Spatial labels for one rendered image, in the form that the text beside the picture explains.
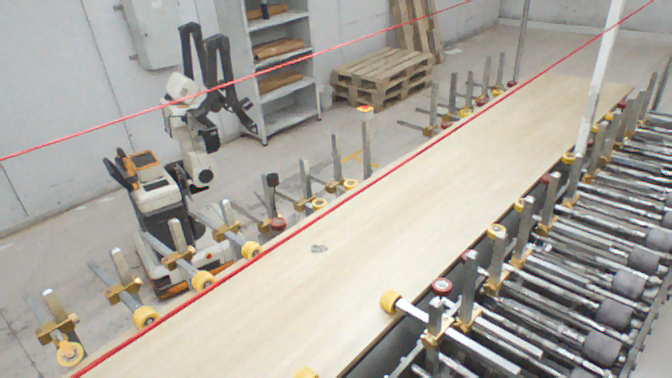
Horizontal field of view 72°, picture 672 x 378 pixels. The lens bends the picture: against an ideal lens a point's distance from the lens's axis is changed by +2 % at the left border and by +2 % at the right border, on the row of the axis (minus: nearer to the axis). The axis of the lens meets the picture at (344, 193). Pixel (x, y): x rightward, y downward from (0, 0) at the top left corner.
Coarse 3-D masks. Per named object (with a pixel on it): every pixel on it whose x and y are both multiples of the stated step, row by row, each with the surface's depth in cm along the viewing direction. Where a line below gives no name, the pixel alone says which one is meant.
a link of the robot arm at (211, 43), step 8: (208, 40) 261; (216, 40) 260; (208, 48) 261; (216, 48) 263; (208, 56) 263; (208, 64) 265; (216, 64) 267; (208, 72) 268; (216, 72) 269; (208, 80) 270; (216, 80) 271; (208, 88) 272; (208, 96) 274; (216, 96) 274; (208, 104) 274; (216, 104) 275; (216, 112) 277
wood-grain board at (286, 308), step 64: (448, 128) 310; (512, 128) 304; (576, 128) 299; (384, 192) 246; (448, 192) 243; (512, 192) 239; (320, 256) 204; (384, 256) 201; (448, 256) 199; (192, 320) 176; (256, 320) 174; (320, 320) 172; (384, 320) 171
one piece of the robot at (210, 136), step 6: (210, 120) 308; (210, 126) 300; (216, 126) 299; (204, 132) 292; (210, 132) 294; (216, 132) 297; (198, 138) 294; (204, 138) 294; (210, 138) 296; (216, 138) 299; (210, 144) 298; (216, 144) 300; (210, 150) 300; (216, 150) 302
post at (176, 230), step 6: (168, 222) 193; (174, 222) 192; (174, 228) 193; (180, 228) 195; (174, 234) 194; (180, 234) 196; (174, 240) 197; (180, 240) 197; (180, 246) 198; (186, 246) 200; (180, 252) 199; (192, 264) 206; (186, 276) 208; (192, 288) 211
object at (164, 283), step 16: (208, 208) 355; (144, 240) 325; (208, 240) 321; (224, 240) 320; (144, 256) 311; (208, 256) 311; (224, 256) 320; (160, 272) 298; (176, 272) 303; (160, 288) 302; (176, 288) 308
